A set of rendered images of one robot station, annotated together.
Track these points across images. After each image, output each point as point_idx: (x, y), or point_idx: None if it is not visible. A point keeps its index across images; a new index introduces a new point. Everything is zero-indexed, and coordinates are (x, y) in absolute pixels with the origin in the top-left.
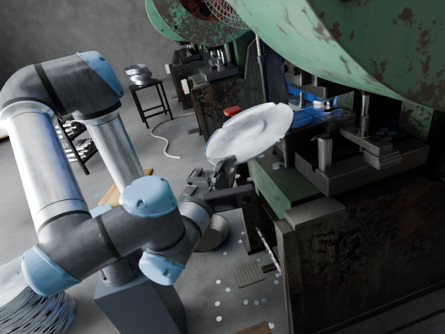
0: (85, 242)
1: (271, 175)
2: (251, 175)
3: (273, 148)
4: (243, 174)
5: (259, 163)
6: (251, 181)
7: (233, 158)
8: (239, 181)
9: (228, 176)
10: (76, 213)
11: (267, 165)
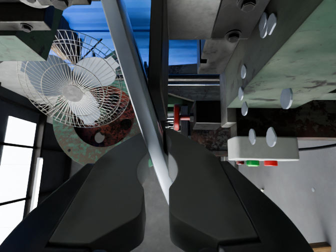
0: None
1: (291, 27)
2: (292, 102)
3: (225, 37)
4: (289, 120)
5: (254, 75)
6: (311, 107)
7: (122, 144)
8: (303, 130)
9: (170, 212)
10: None
11: (262, 51)
